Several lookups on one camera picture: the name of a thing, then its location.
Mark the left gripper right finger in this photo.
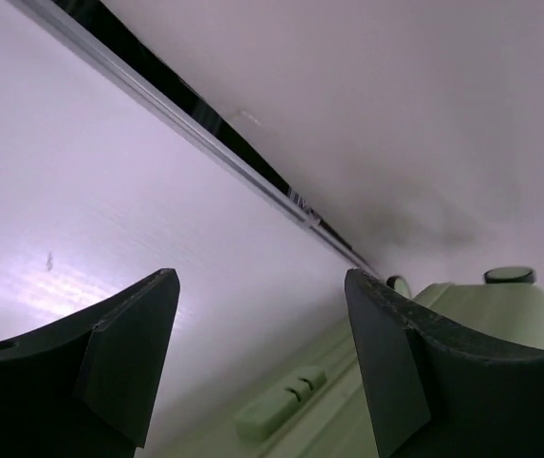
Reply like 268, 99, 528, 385
345, 269, 544, 457

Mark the green suitcase with blue lining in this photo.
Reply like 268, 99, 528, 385
165, 269, 544, 457

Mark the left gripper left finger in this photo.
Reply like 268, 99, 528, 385
0, 268, 179, 457

